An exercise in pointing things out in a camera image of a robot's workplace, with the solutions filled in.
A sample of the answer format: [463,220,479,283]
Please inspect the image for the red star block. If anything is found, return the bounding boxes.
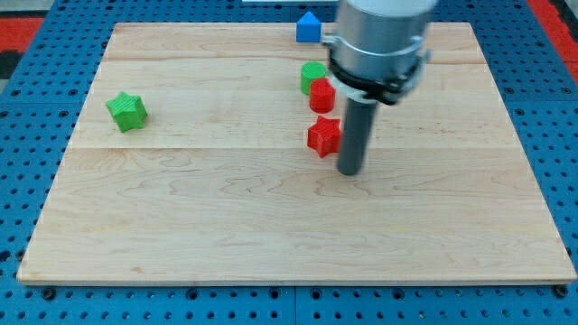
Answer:
[307,116,341,158]

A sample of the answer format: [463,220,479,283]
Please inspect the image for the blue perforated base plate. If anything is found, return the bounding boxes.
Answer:
[1,0,577,324]

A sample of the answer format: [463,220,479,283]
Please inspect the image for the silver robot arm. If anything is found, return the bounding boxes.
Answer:
[322,0,438,106]

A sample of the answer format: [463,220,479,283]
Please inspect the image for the red cylinder block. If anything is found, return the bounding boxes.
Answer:
[309,78,336,114]

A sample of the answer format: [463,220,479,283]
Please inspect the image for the blue pentagon block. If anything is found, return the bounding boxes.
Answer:
[295,12,322,43]

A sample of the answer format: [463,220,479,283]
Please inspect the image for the green star block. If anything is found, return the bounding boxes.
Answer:
[106,91,148,133]

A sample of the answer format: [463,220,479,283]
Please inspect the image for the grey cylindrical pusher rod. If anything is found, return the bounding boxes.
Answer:
[337,99,378,176]

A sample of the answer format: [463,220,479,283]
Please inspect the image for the light wooden board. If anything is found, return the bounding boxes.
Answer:
[17,23,576,286]

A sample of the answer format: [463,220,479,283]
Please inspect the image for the green cylinder block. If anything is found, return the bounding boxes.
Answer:
[300,61,326,95]

